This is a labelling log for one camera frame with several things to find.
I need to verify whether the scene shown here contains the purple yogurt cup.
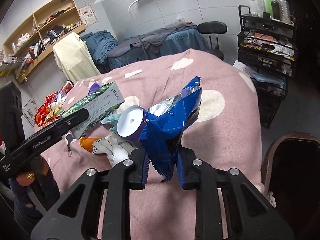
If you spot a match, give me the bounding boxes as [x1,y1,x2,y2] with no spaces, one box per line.
[117,105,147,145]

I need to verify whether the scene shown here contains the orange plastic bottle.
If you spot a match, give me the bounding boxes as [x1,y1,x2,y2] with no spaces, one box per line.
[79,137,108,154]

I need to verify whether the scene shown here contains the brown trash bin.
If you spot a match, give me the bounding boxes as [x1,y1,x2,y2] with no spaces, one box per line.
[261,133,319,237]

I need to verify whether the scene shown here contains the black rolling storage cart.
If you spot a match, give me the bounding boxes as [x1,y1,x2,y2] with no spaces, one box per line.
[238,5,298,129]

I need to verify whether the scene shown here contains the wooden cubby bookshelf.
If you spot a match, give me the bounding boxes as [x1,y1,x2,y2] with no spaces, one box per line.
[3,0,86,84]

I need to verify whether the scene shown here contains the black round stool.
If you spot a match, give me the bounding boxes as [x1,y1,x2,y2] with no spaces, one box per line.
[196,21,228,61]

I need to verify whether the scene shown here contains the red cylindrical can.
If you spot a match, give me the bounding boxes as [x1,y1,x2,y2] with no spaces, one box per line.
[60,80,74,94]

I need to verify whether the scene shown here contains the cream cloth covered chair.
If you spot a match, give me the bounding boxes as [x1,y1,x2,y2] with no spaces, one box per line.
[53,33,101,82]

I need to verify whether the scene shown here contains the white pump bottle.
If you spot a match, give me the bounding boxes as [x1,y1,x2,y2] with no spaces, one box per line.
[248,0,265,18]

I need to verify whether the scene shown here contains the person's left hand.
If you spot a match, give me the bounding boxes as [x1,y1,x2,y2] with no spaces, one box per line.
[16,156,49,186]

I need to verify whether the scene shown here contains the wall poster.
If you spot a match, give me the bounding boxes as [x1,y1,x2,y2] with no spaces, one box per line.
[78,4,98,27]

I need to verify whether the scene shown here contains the purple plastic bag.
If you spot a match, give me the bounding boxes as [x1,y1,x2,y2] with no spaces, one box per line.
[88,81,104,95]

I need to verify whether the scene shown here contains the blue covered massage bed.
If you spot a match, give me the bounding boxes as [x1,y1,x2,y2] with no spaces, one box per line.
[106,22,206,70]

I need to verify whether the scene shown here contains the teal crumpled tissue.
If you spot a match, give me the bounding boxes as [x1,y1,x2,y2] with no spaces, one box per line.
[100,113,121,134]

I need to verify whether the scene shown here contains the grey towel on bed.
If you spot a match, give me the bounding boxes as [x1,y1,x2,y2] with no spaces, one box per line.
[107,22,197,58]

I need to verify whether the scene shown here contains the red yellow snack wrappers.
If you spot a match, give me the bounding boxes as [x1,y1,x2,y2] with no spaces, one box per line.
[34,90,67,127]

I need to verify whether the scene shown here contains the dark brown pump bottle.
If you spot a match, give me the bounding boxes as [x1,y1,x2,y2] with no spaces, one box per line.
[271,0,281,20]

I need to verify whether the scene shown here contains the blue foil snack bag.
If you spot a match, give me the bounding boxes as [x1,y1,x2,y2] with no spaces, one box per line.
[139,76,202,182]

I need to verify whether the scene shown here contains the blue crumpled cloth pile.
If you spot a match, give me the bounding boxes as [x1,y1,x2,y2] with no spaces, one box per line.
[81,30,118,65]

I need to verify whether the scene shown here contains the green white milk carton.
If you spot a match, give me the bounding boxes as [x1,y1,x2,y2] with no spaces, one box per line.
[62,81,124,139]

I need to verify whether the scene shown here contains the white crumpled tissue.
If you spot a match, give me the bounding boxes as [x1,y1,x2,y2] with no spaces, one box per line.
[116,95,139,114]

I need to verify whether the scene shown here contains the clear red cap bottle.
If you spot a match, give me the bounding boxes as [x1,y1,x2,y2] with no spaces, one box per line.
[278,0,291,24]

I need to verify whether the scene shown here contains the crumpled white paper wrapper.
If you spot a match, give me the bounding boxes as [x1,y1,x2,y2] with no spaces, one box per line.
[92,134,137,167]

